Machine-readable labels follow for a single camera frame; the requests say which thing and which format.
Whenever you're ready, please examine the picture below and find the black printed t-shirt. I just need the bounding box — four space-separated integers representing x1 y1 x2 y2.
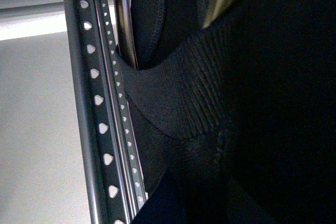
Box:
121 0 335 223

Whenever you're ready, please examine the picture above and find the grey metal clothes rack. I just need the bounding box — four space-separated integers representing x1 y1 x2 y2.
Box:
64 0 147 223

